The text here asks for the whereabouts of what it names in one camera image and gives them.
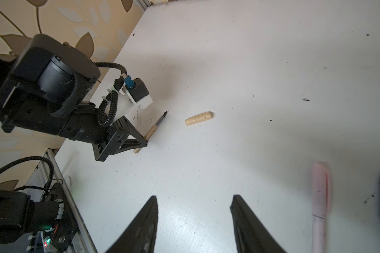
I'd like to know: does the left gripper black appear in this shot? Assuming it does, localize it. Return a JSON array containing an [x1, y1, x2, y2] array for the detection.
[[92, 116, 148, 161]]

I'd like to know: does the tan pen cap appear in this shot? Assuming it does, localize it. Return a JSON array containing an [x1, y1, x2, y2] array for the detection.
[[185, 111, 214, 126]]

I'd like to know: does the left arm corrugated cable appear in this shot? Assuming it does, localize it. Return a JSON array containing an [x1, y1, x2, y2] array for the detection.
[[47, 61, 128, 128]]

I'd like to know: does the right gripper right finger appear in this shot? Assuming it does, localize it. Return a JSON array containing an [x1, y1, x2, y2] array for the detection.
[[230, 195, 285, 253]]

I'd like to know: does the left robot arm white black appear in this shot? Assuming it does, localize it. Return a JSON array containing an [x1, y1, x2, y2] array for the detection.
[[0, 34, 149, 161]]

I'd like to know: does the pink clear pen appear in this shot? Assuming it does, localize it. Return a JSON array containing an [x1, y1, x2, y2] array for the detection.
[[311, 163, 329, 253]]

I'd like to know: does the tan pen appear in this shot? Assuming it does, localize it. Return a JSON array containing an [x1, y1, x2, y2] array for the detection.
[[144, 111, 168, 141]]

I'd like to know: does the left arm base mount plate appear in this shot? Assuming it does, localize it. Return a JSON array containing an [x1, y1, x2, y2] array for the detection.
[[45, 183, 78, 253]]

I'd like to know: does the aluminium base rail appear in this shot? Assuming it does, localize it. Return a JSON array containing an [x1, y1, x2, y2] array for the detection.
[[26, 149, 97, 253]]

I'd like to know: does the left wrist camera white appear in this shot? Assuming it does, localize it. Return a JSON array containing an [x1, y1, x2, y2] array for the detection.
[[114, 74, 153, 121]]

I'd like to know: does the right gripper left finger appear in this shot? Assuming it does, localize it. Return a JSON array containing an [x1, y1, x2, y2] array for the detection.
[[107, 196, 158, 253]]

